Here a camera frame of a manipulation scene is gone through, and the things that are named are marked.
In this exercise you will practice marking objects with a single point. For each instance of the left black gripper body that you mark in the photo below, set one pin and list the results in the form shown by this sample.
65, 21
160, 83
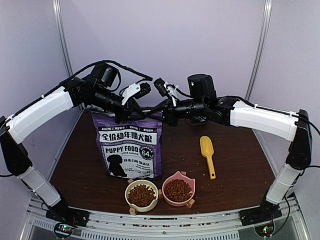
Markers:
126, 110

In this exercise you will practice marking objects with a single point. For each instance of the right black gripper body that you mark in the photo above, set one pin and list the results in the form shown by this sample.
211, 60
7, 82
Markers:
173, 118

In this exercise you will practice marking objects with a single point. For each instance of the purple puppy food bag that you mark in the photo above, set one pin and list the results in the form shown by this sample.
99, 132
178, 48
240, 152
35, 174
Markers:
131, 149

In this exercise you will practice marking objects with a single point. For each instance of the yellow plastic scoop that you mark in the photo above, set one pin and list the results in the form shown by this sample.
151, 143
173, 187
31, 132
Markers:
207, 151

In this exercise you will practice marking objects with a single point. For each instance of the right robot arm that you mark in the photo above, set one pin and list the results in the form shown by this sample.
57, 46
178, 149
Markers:
238, 112

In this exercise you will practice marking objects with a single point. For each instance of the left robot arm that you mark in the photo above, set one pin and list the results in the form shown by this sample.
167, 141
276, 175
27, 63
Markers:
93, 89

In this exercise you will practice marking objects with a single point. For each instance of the pink cat-ear pet bowl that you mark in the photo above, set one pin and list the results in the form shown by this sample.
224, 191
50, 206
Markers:
190, 181

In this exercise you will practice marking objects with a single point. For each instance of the cream pet bowl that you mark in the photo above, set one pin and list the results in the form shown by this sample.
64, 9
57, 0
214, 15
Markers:
153, 203

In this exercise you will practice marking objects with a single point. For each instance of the brown kibble pet food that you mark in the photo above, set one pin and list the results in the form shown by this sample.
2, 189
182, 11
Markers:
141, 195

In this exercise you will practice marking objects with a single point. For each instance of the blue zigzag patterned bowl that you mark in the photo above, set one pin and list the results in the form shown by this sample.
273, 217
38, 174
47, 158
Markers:
199, 120

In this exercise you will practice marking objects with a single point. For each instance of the kibble in pink bowl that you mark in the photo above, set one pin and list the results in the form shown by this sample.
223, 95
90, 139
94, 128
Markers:
177, 190

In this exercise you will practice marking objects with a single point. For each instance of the wooden block between bowls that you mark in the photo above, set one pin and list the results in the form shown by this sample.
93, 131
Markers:
160, 193

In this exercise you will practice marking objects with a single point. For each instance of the wooden block front right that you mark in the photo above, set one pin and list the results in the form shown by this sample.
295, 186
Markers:
190, 203

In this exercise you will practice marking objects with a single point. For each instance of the wooden block front left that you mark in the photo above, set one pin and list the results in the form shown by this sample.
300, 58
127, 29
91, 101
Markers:
133, 211

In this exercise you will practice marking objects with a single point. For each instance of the left circuit board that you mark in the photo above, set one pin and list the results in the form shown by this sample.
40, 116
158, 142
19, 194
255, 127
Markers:
63, 230

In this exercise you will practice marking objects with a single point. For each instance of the circuit board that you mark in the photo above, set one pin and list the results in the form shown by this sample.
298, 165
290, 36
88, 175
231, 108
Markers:
264, 230
63, 230

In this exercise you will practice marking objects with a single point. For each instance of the right circuit board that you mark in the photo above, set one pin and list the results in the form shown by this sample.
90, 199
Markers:
264, 230

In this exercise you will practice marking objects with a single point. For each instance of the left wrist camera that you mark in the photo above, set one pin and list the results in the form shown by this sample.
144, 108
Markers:
136, 90

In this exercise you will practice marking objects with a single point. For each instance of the front aluminium rail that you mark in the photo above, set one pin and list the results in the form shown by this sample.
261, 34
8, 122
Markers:
223, 225

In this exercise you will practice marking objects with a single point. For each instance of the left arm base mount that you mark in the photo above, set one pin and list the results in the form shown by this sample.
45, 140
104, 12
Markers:
65, 214

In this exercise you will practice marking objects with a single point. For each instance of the left aluminium frame post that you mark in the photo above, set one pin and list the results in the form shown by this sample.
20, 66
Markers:
62, 37

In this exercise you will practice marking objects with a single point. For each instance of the aluminium frame post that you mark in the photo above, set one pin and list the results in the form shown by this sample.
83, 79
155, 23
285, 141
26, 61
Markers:
62, 37
263, 35

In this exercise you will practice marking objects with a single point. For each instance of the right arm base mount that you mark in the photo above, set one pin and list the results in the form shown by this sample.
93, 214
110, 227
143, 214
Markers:
265, 212

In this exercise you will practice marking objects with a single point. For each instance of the right aluminium frame post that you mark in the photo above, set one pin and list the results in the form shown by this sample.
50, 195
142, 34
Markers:
263, 35

